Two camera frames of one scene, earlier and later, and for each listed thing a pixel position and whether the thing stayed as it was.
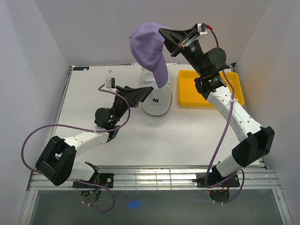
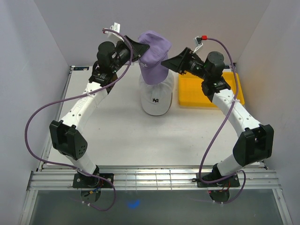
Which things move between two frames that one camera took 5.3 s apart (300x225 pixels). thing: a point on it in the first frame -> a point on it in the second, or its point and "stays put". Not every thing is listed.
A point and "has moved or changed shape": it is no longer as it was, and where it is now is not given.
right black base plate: (213, 177) stays put
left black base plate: (105, 179) stays put
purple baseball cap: (148, 48) has moved or changed shape
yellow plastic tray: (190, 95) stays put
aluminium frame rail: (262, 177) stays put
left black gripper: (135, 96) -> (138, 49)
